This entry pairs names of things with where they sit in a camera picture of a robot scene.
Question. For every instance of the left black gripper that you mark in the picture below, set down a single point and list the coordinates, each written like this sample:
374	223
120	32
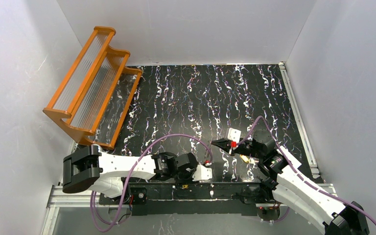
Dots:
190	171

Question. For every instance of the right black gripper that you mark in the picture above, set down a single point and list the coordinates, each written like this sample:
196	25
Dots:
235	148

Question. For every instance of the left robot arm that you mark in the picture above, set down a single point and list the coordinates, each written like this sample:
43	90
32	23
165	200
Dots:
90	168

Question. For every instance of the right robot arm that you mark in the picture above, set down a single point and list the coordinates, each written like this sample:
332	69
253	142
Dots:
287	185

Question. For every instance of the orange wooden rack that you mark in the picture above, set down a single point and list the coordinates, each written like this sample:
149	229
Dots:
87	77

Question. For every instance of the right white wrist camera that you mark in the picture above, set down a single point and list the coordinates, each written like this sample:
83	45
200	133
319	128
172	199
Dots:
233	135

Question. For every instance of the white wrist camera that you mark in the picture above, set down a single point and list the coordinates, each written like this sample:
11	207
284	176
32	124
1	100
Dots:
233	135
202	173

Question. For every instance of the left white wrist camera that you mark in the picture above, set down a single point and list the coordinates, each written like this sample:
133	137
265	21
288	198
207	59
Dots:
202	173

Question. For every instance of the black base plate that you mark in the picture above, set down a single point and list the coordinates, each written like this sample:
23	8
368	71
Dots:
249	199

